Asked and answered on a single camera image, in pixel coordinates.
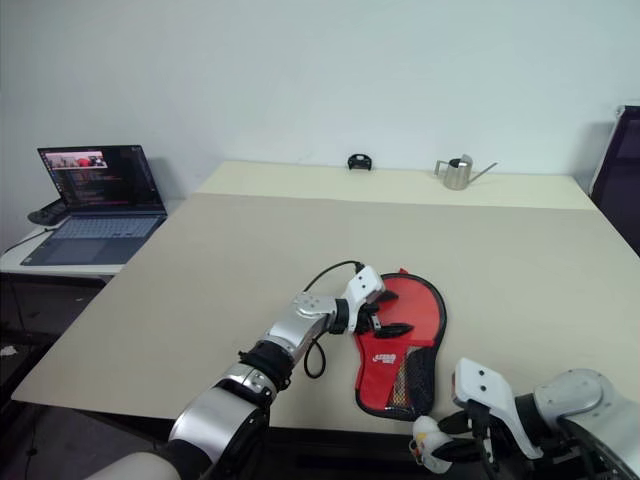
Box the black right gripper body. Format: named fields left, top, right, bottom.
left=462, top=402, right=497, bottom=454

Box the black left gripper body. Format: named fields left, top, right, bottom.
left=355, top=294, right=386, bottom=335

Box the red black paddle case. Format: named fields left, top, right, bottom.
left=352, top=267, right=448, bottom=419

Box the silver metal watering can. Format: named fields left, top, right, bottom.
left=433, top=153, right=500, bottom=192

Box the dark office chair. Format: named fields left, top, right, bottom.
left=589, top=104, right=640, bottom=256

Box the beige rounded shape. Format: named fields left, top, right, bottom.
left=84, top=451, right=184, bottom=480

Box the dark open laptop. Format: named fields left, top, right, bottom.
left=19, top=144, right=169, bottom=267

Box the black computer mouse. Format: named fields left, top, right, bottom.
left=27, top=199, right=69, bottom=226

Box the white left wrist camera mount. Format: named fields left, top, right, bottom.
left=343, top=266, right=386, bottom=334

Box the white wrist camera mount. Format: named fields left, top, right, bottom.
left=343, top=266, right=386, bottom=334
left=452, top=357, right=544, bottom=460

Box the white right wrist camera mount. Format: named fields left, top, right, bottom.
left=452, top=357, right=544, bottom=460

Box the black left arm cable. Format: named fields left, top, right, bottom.
left=302, top=259, right=365, bottom=380

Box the black laptop cable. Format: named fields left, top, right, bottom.
left=0, top=227, right=51, bottom=256

